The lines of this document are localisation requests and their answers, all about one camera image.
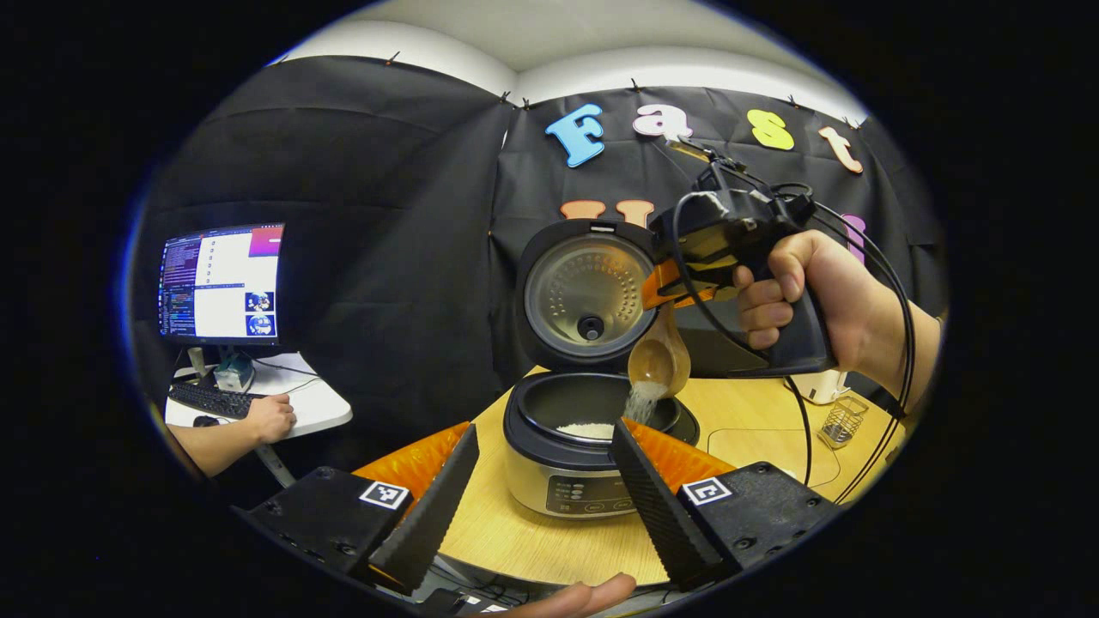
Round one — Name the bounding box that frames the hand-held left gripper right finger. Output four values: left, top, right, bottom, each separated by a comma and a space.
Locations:
610, 418, 841, 591

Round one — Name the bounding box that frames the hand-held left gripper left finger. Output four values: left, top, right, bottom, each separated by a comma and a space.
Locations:
232, 423, 480, 595

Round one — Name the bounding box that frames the wooden spoon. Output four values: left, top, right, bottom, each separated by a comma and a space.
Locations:
627, 300, 692, 398

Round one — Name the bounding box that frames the silver black rice cooker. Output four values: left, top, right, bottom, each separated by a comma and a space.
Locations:
503, 219, 701, 519

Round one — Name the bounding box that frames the clear wire chopstick holder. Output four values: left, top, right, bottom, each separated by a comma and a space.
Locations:
817, 395, 870, 450

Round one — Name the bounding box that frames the white side desk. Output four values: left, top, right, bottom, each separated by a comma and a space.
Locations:
165, 350, 354, 488

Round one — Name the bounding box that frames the white toaster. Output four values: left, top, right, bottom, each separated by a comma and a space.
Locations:
788, 369, 851, 405

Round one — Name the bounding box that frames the small teal white object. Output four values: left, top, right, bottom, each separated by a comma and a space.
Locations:
213, 352, 256, 393

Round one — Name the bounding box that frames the black keyboard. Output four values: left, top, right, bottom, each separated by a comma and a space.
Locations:
168, 382, 255, 420

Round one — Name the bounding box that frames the computer monitor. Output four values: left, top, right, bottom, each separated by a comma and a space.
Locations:
158, 223, 285, 347

